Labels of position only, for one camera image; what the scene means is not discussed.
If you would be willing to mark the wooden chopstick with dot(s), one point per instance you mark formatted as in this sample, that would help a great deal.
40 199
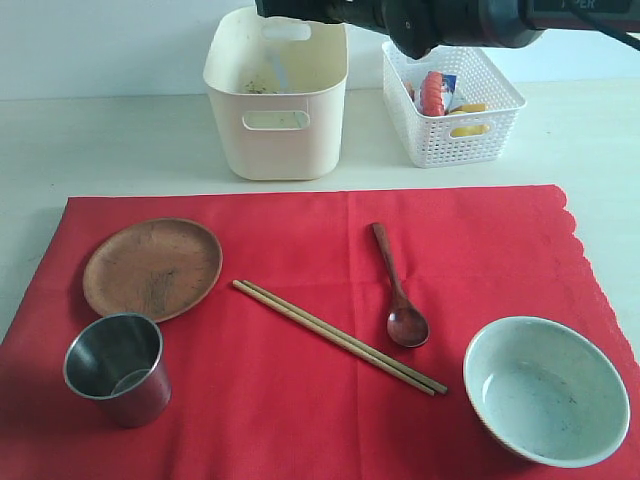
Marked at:
335 339
437 386

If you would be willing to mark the orange cheese wedge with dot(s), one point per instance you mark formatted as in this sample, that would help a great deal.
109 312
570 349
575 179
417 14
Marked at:
472 108

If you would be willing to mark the pale green bowl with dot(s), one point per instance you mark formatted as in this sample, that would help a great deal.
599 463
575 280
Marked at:
546 393

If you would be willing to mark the silver table knife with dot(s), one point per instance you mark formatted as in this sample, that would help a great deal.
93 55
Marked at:
280 72

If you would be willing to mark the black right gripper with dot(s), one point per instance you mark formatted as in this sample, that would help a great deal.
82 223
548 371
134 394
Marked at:
363 14

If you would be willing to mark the brown wooden spoon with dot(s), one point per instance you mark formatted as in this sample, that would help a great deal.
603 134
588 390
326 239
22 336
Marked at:
406 325

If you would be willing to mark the stainless steel cup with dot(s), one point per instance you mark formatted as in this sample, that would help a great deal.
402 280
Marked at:
117 362

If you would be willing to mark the yellow lemon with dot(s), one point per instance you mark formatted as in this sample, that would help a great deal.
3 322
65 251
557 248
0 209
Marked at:
470 130

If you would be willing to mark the brown wooden plate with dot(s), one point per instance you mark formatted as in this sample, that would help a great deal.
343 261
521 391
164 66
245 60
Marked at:
159 268

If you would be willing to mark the blue white milk carton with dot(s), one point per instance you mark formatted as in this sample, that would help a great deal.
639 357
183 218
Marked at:
448 88

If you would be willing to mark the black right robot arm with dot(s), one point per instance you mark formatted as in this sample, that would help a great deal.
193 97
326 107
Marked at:
416 27

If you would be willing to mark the cream plastic bin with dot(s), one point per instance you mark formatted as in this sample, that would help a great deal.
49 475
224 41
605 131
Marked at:
266 135

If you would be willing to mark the white woven plastic basket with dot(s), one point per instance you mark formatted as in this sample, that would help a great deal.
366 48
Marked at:
427 139

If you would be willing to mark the red table cloth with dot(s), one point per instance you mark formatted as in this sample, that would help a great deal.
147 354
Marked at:
258 396

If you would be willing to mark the red sausage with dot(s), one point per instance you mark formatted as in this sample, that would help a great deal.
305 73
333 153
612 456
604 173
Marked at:
430 98

